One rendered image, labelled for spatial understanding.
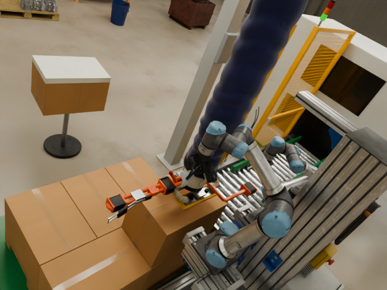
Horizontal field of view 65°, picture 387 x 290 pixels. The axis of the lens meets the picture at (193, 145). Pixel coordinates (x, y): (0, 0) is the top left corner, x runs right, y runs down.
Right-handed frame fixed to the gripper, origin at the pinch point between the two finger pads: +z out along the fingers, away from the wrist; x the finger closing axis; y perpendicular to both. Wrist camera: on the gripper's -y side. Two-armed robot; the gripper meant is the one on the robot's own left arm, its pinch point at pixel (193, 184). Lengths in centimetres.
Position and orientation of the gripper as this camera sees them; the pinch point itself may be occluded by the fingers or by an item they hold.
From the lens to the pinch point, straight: 149.9
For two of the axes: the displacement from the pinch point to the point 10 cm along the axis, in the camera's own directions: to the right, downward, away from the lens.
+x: -7.4, 1.7, -6.6
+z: -3.4, 7.5, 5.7
